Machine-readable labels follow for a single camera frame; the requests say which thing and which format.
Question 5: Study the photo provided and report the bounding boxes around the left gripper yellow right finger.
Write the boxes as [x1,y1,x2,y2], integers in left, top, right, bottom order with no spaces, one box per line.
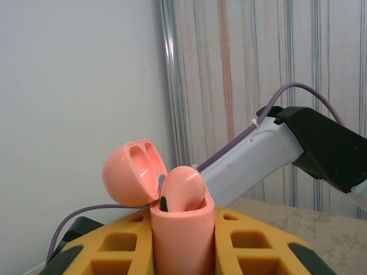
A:
[213,205,338,275]

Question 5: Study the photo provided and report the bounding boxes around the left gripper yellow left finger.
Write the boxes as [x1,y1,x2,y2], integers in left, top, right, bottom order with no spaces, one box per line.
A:
[42,208,156,275]

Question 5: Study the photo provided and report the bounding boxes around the pink earbud charging case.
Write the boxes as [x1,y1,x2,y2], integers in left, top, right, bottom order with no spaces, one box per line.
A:
[102,138,216,275]

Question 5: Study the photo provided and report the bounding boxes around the pink wireless earbud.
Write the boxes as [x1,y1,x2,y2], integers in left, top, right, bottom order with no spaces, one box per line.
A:
[159,165,208,213]

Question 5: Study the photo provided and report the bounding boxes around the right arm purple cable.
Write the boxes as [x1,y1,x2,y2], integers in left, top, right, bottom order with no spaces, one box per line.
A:
[46,82,346,266]

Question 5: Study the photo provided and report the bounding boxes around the aluminium corner post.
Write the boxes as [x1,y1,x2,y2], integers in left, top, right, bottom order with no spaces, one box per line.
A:
[159,0,184,170]

